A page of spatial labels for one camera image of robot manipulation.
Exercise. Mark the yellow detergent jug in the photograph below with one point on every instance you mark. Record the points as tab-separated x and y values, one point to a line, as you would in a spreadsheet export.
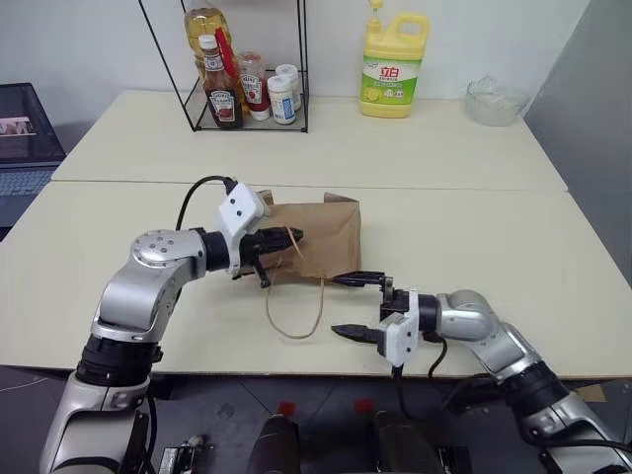
390	74

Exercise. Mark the cooking oil bottle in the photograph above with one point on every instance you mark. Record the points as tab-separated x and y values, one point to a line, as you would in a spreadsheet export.
202	24

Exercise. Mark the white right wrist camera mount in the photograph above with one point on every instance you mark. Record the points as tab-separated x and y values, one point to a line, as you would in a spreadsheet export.
399	338

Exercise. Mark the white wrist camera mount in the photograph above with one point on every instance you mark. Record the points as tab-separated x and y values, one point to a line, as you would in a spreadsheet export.
399	338
242	212

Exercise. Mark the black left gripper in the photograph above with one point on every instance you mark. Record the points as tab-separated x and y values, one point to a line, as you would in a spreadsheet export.
253	246

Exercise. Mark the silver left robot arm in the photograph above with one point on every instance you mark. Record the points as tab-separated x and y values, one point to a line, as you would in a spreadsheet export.
133	296

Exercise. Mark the brown paper bag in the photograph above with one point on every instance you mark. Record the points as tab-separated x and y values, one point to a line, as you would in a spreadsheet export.
326	232

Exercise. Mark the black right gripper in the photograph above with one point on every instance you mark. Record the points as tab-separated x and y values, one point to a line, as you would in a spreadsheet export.
393	302

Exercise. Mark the dark rounded shape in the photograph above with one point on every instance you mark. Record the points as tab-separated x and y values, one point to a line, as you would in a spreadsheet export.
274	444
397	442

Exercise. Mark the glass ketchup bottle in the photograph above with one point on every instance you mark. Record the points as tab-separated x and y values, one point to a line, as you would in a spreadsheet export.
222	101

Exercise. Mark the red squeeze ketchup bottle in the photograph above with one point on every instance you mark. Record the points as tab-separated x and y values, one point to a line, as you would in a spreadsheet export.
253	89

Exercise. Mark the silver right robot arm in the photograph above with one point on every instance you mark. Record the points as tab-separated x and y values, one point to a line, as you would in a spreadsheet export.
466	316

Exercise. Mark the small red marker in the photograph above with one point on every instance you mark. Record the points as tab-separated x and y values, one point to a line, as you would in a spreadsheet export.
364	406
287	409

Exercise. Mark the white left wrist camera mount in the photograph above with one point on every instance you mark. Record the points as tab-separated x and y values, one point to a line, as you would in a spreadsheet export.
242	212

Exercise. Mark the white seasoning shaker jar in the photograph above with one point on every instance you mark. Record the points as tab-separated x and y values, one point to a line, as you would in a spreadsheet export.
292	74
282	101

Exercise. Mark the grey laptop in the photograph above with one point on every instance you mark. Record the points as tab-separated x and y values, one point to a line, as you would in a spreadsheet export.
22	138

